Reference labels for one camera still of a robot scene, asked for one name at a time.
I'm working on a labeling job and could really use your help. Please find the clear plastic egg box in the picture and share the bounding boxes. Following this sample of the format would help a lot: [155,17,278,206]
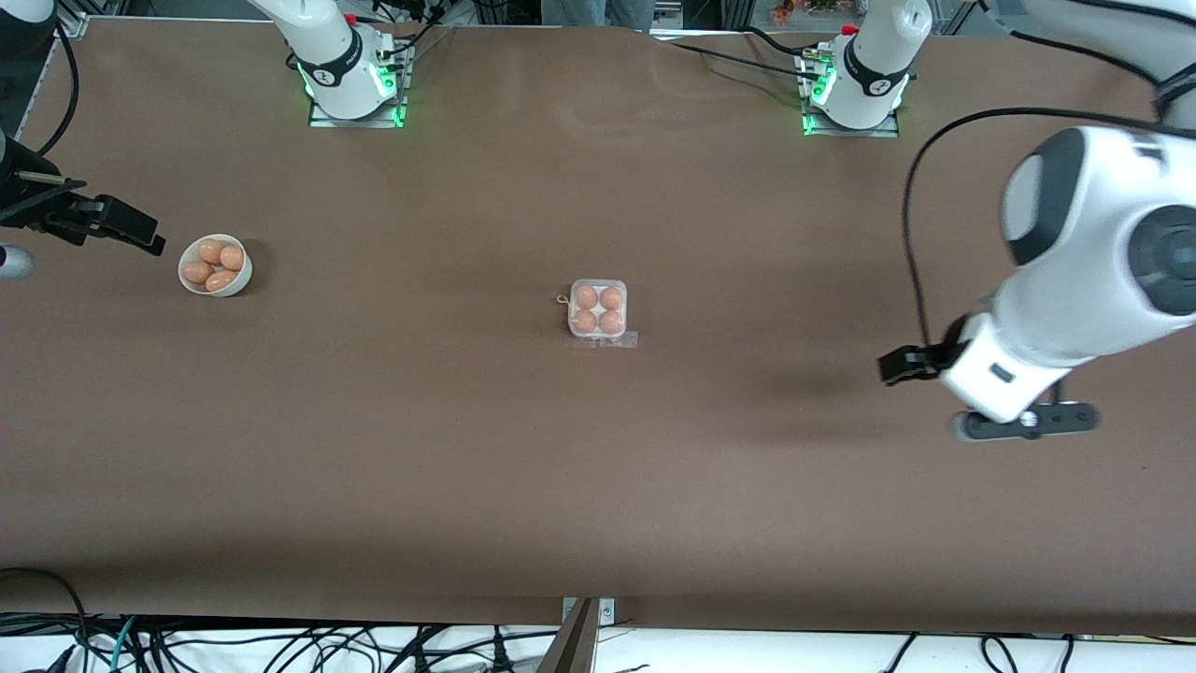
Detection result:
[557,278,630,340]

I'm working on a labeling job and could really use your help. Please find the white round bowl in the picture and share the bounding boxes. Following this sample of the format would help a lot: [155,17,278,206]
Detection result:
[178,234,253,298]

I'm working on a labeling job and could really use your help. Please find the clear tape strip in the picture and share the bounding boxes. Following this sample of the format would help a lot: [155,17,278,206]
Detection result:
[564,329,640,351]

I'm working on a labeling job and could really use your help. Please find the person in grey trousers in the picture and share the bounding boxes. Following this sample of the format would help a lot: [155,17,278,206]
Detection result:
[540,0,656,31]

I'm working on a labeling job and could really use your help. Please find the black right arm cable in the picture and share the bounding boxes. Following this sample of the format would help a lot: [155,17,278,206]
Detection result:
[36,21,81,156]

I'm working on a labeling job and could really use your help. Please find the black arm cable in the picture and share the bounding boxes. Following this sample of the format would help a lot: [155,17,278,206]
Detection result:
[36,21,81,156]
[901,0,1196,351]

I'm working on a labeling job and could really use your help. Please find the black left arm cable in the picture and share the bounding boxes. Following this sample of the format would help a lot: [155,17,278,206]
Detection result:
[901,0,1196,351]

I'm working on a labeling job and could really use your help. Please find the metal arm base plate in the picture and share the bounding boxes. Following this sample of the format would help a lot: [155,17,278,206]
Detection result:
[308,39,409,129]
[797,47,904,139]

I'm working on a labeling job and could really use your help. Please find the black table cable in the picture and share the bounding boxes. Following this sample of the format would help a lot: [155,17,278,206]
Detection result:
[649,36,816,79]
[743,26,828,59]

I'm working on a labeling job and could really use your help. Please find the black base cable bundle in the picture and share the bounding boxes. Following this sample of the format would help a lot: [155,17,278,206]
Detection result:
[369,0,459,59]

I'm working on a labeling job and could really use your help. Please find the black looped floor cable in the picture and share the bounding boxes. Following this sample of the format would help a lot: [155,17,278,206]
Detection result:
[0,566,91,673]

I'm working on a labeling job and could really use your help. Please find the teal floor cable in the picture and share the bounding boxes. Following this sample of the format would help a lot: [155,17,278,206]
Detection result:
[108,615,139,673]

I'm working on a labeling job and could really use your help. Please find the dark camera pole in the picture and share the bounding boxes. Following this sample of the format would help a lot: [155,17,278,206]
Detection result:
[536,598,599,673]

